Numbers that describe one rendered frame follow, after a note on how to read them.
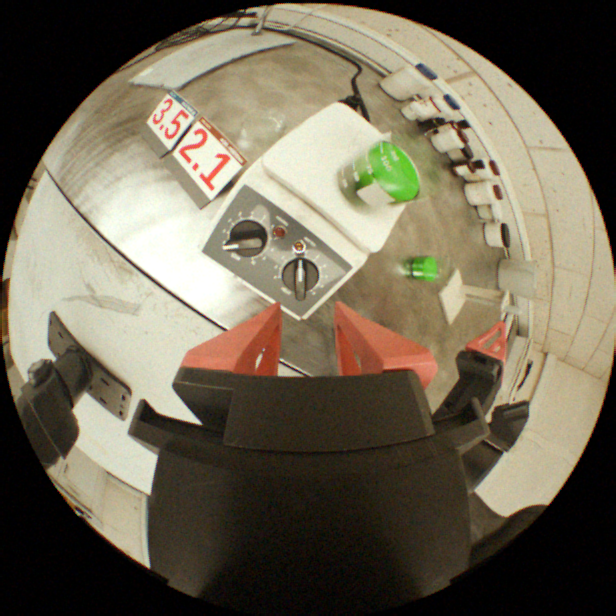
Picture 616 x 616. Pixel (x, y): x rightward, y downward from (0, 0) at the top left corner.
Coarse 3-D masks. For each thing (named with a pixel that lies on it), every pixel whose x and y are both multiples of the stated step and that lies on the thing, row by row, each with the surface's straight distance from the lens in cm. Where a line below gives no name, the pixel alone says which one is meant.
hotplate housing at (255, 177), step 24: (264, 192) 17; (288, 192) 17; (216, 216) 19; (312, 216) 17; (336, 240) 18; (216, 264) 20; (360, 264) 20; (336, 288) 20; (288, 312) 22; (312, 312) 22
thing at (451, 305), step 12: (456, 276) 44; (444, 288) 41; (456, 288) 45; (468, 288) 45; (480, 288) 44; (444, 300) 41; (456, 300) 45; (504, 300) 39; (444, 312) 43; (456, 312) 46; (504, 312) 40
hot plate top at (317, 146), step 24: (312, 120) 20; (336, 120) 21; (360, 120) 23; (288, 144) 17; (312, 144) 18; (336, 144) 19; (360, 144) 20; (264, 168) 16; (288, 168) 16; (312, 168) 17; (312, 192) 16; (336, 216) 16; (360, 216) 17; (384, 216) 19; (360, 240) 17; (384, 240) 18
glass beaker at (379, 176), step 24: (408, 120) 15; (384, 144) 12; (408, 144) 16; (432, 144) 16; (336, 168) 17; (360, 168) 14; (384, 168) 12; (408, 168) 11; (432, 168) 16; (336, 192) 16; (360, 192) 14; (384, 192) 13; (408, 192) 12; (432, 192) 12
